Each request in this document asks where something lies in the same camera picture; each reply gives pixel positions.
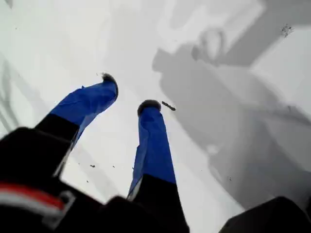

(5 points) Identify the arm red white wire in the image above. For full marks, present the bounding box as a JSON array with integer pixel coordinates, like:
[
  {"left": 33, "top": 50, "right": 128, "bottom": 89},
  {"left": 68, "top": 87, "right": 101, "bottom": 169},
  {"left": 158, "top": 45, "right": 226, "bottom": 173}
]
[{"left": 0, "top": 181, "right": 65, "bottom": 214}]

